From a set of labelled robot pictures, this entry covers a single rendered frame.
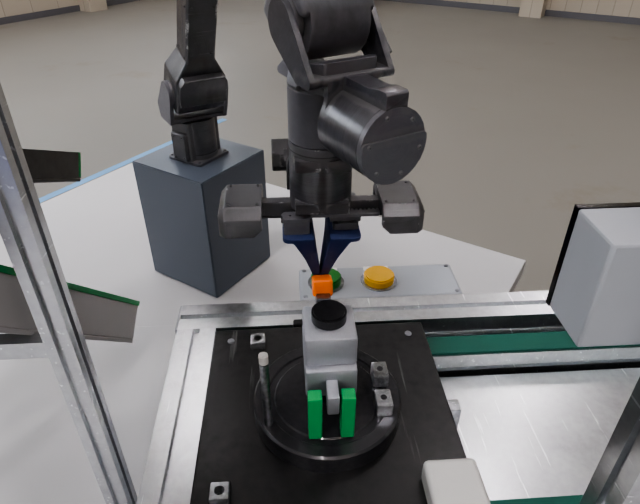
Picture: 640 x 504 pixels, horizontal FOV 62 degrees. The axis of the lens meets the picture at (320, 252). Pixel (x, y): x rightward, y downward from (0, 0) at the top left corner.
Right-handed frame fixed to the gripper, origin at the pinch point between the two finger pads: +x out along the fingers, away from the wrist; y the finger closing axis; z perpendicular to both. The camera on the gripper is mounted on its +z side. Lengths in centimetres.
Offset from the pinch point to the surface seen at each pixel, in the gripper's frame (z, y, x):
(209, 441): -13.0, 10.9, 11.6
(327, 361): -12.5, 0.2, 2.5
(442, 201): 206, -82, 112
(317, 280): -2.9, 0.4, 1.4
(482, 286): 22.1, -28.0, 23.2
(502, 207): 197, -112, 112
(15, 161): -13.1, 19.3, -16.4
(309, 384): -13.1, 1.7, 4.5
